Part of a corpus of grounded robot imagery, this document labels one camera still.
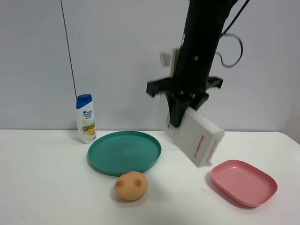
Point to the yellow-orange toy fruit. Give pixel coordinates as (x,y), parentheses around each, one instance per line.
(131,186)

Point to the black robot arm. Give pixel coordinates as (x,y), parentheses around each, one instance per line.
(204,23)

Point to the pink rectangular plastic tray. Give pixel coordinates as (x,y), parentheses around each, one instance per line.
(244,183)

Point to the white blue shampoo bottle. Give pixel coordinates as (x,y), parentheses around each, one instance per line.
(85,118)

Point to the white rectangular cardboard box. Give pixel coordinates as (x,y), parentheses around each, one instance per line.
(197,137)

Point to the round teal plastic plate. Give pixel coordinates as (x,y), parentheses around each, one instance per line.
(125,151)

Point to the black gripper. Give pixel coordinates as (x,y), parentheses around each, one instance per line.
(183,94)

